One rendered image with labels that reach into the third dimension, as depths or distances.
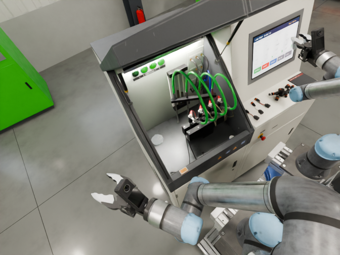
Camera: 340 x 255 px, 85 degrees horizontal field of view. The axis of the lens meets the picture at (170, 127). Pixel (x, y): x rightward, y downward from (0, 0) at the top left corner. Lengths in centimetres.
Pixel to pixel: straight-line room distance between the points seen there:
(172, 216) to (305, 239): 32
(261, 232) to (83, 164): 229
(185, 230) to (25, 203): 251
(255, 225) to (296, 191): 38
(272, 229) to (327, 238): 43
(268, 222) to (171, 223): 39
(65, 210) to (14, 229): 56
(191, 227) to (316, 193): 31
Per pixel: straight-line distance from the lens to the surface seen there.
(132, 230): 216
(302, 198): 44
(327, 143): 107
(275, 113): 149
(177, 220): 58
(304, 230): 41
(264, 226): 82
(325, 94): 101
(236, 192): 56
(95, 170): 256
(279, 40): 155
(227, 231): 102
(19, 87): 347
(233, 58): 128
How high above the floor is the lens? 204
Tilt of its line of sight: 52 degrees down
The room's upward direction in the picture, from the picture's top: 12 degrees counter-clockwise
